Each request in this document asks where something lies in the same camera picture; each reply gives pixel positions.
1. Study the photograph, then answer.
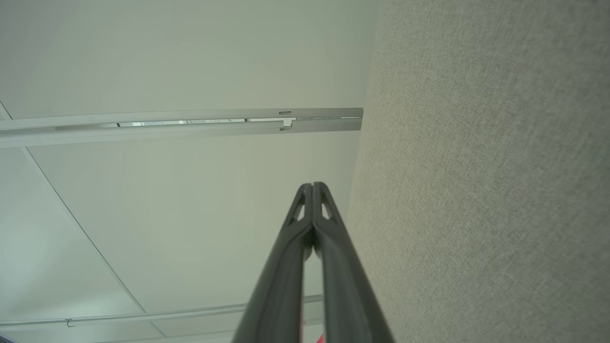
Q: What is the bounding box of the aluminium ceiling rail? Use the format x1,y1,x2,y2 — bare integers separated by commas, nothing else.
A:
0,108,364,149
0,294,325,330

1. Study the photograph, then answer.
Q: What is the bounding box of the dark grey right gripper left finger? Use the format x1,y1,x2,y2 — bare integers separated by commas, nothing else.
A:
232,183,314,343

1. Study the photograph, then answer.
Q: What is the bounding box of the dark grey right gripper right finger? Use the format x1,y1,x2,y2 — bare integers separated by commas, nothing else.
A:
313,182,395,343

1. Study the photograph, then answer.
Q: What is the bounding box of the red white jersey with print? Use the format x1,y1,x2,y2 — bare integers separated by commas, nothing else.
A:
300,309,325,343

